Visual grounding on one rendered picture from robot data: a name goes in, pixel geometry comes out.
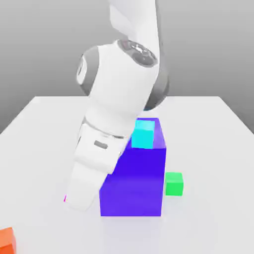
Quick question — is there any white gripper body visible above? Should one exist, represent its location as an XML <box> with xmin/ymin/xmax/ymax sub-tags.
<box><xmin>65</xmin><ymin>161</ymin><xmax>109</xmax><ymax>212</ymax></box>

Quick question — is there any small cyan cube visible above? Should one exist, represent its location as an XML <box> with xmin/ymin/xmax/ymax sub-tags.
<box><xmin>131</xmin><ymin>120</ymin><xmax>156</xmax><ymax>150</ymax></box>

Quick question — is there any small green cube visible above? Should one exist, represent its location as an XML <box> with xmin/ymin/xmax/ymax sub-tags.
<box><xmin>164</xmin><ymin>172</ymin><xmax>185</xmax><ymax>196</ymax></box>

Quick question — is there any small orange cube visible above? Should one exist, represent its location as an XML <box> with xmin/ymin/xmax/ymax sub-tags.
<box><xmin>0</xmin><ymin>227</ymin><xmax>17</xmax><ymax>254</ymax></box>

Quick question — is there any large blue box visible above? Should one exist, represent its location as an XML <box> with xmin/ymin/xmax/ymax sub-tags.
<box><xmin>99</xmin><ymin>117</ymin><xmax>167</xmax><ymax>217</ymax></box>

